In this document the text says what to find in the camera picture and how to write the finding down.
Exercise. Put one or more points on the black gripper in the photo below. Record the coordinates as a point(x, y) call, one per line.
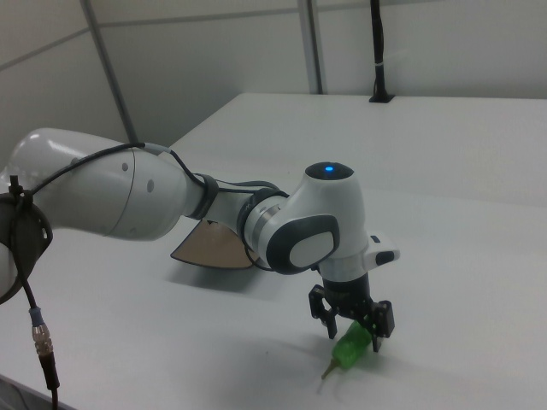
point(346, 292)

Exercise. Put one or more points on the green chili pepper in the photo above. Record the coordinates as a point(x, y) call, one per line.
point(351, 343)

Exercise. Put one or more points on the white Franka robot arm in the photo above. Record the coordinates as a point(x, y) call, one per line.
point(107, 188)

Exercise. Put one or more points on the square brown ceramic plate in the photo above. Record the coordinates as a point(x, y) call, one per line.
point(211, 250)

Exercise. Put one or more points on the black camera stand pole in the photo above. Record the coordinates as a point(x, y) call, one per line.
point(378, 51)

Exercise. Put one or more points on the grey partition corner post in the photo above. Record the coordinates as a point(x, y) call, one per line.
point(312, 42)

